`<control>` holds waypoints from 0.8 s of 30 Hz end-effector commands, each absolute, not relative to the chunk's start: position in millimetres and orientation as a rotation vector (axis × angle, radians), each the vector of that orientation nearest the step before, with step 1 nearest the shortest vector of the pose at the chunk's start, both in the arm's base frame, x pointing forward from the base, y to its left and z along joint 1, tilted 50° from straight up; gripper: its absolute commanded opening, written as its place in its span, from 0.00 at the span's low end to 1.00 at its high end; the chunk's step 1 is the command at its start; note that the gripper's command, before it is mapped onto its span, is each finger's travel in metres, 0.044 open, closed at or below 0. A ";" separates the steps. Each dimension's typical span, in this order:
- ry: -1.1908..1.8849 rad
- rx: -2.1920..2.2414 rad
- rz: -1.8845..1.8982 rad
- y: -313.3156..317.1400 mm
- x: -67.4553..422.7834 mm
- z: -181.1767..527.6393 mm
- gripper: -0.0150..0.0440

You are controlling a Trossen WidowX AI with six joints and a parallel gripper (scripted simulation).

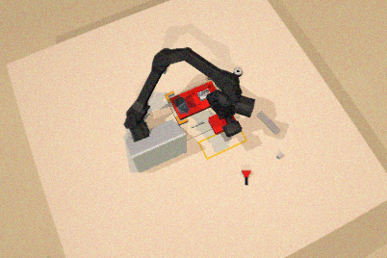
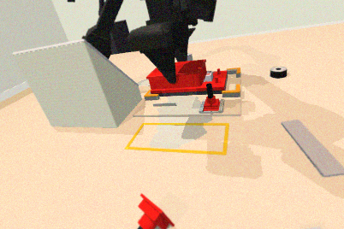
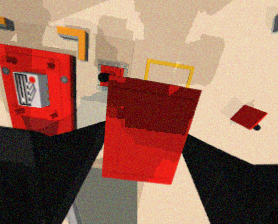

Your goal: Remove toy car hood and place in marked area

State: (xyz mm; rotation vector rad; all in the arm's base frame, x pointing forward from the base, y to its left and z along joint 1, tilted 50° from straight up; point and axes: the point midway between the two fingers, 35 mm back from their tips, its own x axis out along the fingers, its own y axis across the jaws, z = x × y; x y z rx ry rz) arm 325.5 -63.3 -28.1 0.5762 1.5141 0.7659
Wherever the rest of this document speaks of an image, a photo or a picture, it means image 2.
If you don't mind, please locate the yellow rectangular outline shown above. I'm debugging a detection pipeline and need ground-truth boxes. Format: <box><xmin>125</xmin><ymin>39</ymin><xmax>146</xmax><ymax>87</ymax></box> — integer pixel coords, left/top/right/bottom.
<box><xmin>125</xmin><ymin>123</ymin><xmax>229</xmax><ymax>156</ymax></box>

